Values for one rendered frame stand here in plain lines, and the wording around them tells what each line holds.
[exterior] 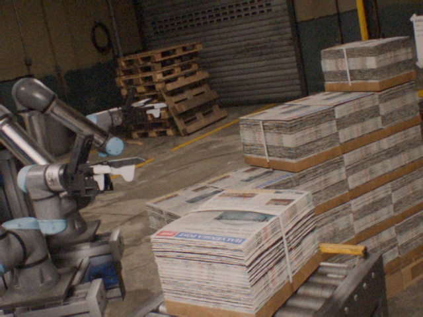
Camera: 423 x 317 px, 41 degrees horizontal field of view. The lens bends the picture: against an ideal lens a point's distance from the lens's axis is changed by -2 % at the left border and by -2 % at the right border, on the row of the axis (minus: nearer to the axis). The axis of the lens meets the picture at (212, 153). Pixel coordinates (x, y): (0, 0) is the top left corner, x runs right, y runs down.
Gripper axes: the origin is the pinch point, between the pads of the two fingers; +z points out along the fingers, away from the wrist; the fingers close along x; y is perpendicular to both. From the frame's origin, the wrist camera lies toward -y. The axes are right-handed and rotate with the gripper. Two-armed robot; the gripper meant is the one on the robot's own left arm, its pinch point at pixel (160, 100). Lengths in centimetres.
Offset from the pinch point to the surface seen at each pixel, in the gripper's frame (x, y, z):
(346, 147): 41, 32, 72
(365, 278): 135, 26, -3
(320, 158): 43, 32, 55
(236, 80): -646, 165, 405
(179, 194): 19.6, 38.3, -5.8
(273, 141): 31, 23, 38
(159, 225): 25, 47, -19
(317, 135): 41, 22, 56
